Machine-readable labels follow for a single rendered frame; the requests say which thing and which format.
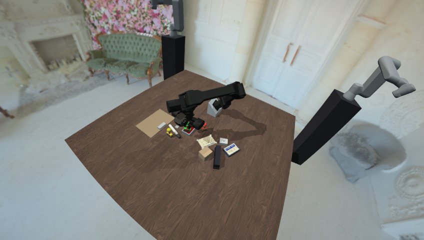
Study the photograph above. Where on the cream paper card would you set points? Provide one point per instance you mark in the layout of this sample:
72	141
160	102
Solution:
206	141

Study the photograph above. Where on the tan block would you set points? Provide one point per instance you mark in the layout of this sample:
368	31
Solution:
205	153

